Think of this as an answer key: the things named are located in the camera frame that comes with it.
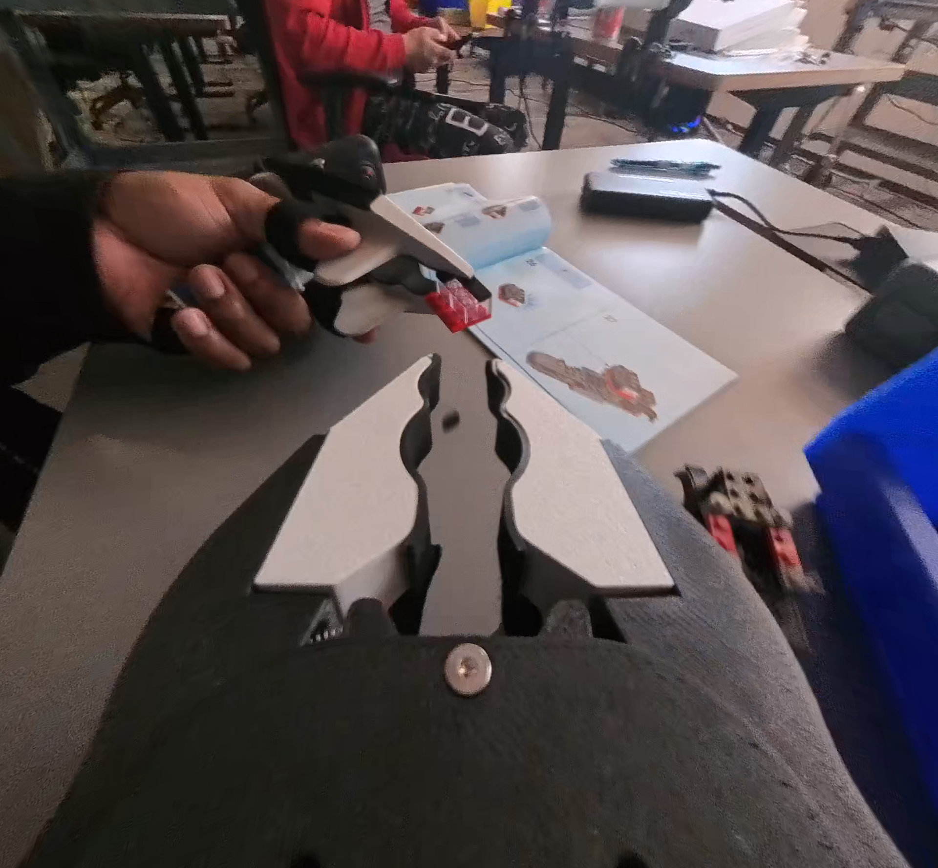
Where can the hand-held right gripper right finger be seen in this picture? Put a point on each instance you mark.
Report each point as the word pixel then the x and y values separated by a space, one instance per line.
pixel 579 516

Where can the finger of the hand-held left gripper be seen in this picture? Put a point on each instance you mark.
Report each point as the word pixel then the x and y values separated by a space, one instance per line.
pixel 363 311
pixel 403 238

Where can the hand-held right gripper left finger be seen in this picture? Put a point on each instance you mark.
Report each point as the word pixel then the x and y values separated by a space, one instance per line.
pixel 344 516

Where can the red and clear brick assembly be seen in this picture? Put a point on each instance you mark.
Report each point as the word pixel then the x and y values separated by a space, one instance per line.
pixel 454 307

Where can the person's left forearm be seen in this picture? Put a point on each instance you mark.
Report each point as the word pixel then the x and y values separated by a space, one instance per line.
pixel 44 267

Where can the grey desk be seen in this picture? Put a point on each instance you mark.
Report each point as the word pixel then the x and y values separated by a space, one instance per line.
pixel 183 443

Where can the person's left hand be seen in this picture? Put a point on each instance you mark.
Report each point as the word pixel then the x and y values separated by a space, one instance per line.
pixel 168 245

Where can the black patterned bag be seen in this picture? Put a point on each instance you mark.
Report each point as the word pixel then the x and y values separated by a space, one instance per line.
pixel 447 124

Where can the small black brick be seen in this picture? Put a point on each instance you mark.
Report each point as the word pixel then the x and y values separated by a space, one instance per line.
pixel 451 420

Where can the partly built brick model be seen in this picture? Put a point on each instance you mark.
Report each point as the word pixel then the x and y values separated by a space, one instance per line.
pixel 740 516

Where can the black office chair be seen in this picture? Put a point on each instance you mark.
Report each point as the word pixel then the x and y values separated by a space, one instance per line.
pixel 234 40

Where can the light blue instruction booklet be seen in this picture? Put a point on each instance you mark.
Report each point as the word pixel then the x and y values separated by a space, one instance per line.
pixel 586 326

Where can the yellow storage bin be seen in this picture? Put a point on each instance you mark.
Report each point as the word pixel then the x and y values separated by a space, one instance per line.
pixel 489 11

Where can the black power bank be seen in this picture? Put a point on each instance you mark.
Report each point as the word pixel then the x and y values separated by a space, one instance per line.
pixel 645 195

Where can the blue patterned pen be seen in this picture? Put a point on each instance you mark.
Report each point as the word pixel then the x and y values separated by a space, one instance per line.
pixel 663 165

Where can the dark green table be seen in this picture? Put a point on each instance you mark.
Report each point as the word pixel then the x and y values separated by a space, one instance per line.
pixel 110 3

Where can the red can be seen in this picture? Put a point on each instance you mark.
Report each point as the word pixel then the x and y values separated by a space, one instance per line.
pixel 608 22

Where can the blue plastic storage bin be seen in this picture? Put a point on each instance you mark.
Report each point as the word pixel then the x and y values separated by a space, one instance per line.
pixel 879 501

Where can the computer with coloured lights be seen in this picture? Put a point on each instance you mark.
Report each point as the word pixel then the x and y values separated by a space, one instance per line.
pixel 681 117

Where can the black cube device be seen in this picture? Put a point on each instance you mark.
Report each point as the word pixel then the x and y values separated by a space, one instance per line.
pixel 898 318

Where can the stack of white boxes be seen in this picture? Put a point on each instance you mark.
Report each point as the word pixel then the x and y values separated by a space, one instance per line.
pixel 740 22

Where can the wooden top work table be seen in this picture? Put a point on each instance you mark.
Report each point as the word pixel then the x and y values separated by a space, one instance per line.
pixel 769 69

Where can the flat black device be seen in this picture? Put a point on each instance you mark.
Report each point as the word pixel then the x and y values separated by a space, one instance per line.
pixel 901 252

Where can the black metal workbench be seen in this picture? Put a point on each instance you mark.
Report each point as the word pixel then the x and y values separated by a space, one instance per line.
pixel 879 3

